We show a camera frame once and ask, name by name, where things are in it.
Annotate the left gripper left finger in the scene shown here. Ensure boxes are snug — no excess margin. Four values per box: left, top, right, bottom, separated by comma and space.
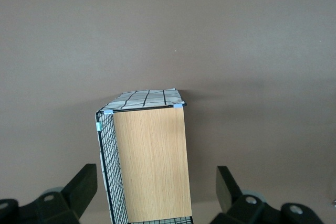
17, 163, 99, 224

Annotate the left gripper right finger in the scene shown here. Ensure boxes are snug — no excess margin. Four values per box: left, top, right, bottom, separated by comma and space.
209, 165, 287, 224

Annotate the wooden shelf insert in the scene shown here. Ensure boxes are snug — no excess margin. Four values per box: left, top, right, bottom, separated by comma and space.
113, 106, 193, 223

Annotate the black wire basket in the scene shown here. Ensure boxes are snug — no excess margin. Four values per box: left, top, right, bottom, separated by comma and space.
93, 87, 195, 224

